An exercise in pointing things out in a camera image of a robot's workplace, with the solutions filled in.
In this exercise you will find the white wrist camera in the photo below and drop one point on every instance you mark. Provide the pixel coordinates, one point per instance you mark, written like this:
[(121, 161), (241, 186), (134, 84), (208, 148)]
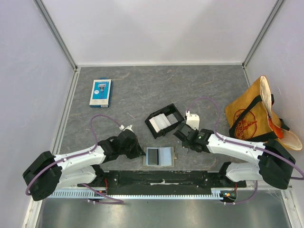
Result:
[(192, 120), (127, 128)]

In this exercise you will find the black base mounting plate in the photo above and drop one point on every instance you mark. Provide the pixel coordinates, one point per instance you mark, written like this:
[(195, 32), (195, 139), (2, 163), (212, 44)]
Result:
[(161, 183)]

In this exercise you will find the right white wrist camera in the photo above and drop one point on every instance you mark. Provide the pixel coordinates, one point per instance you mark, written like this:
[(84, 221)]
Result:
[(192, 120)]

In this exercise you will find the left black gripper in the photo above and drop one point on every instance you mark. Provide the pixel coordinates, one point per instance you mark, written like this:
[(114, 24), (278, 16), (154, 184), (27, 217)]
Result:
[(138, 151)]

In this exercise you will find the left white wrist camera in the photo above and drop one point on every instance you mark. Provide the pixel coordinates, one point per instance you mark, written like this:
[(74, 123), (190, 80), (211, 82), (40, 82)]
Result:
[(127, 128)]

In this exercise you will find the grey card holder wallet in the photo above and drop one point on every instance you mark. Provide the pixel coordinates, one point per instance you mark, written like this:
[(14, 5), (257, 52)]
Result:
[(166, 157)]

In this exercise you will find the black plastic card box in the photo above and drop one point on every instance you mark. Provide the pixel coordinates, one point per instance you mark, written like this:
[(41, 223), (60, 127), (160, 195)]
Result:
[(167, 110)]

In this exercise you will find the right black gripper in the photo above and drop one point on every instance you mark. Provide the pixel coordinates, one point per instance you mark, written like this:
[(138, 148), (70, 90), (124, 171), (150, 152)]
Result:
[(180, 132)]

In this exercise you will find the yellow tote bag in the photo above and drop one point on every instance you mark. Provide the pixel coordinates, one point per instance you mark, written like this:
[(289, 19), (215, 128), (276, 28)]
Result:
[(251, 118)]

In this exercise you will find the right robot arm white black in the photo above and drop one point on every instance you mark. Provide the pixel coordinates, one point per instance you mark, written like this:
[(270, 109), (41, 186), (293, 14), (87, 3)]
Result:
[(263, 161)]

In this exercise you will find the grey slotted cable duct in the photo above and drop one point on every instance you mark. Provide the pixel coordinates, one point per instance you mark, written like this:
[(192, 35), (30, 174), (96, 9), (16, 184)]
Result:
[(88, 194)]

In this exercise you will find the white card stack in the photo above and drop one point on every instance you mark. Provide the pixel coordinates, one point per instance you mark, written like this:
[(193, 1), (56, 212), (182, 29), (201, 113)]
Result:
[(162, 121)]

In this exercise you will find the blue razor package box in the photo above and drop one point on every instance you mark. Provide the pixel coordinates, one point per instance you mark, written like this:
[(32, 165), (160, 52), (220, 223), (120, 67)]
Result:
[(101, 93)]

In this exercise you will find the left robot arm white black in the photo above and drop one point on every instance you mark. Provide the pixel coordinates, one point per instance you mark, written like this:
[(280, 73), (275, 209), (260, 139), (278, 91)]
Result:
[(48, 172)]

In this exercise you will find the dark grey credit card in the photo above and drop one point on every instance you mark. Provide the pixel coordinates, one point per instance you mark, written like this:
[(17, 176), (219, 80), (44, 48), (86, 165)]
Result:
[(152, 156)]

